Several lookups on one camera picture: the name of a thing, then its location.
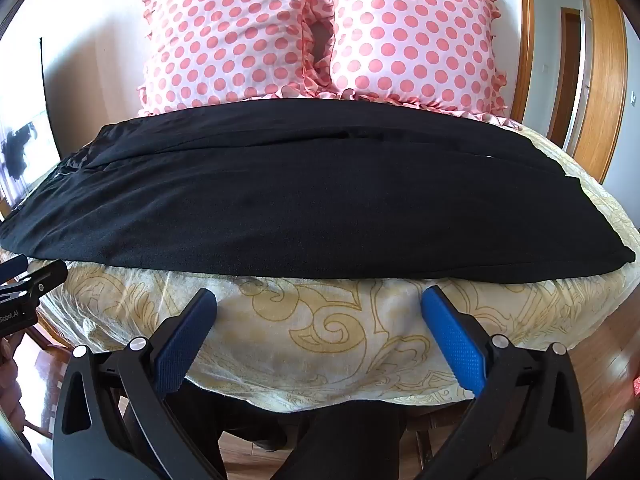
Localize person's left hand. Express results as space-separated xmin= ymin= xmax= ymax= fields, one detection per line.
xmin=0 ymin=339 xmax=27 ymax=431

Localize window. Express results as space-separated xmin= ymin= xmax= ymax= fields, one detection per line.
xmin=0 ymin=35 xmax=68 ymax=223

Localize black pants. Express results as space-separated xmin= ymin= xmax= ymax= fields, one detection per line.
xmin=0 ymin=101 xmax=640 ymax=287

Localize yellow patterned bed sheet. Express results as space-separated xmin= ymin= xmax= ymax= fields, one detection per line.
xmin=35 ymin=120 xmax=640 ymax=413

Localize pink polka dot pillow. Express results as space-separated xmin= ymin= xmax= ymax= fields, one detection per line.
xmin=136 ymin=0 xmax=335 ymax=117
xmin=320 ymin=0 xmax=523 ymax=128

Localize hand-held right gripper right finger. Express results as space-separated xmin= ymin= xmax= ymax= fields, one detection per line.
xmin=415 ymin=285 xmax=597 ymax=480

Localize wooden bed frame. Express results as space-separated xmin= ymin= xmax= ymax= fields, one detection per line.
xmin=20 ymin=305 xmax=81 ymax=356

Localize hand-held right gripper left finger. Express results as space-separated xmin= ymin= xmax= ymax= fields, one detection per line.
xmin=52 ymin=287 xmax=226 ymax=480

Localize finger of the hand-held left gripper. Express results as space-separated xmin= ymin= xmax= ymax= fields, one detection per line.
xmin=0 ymin=259 xmax=69 ymax=307
xmin=0 ymin=254 xmax=29 ymax=282

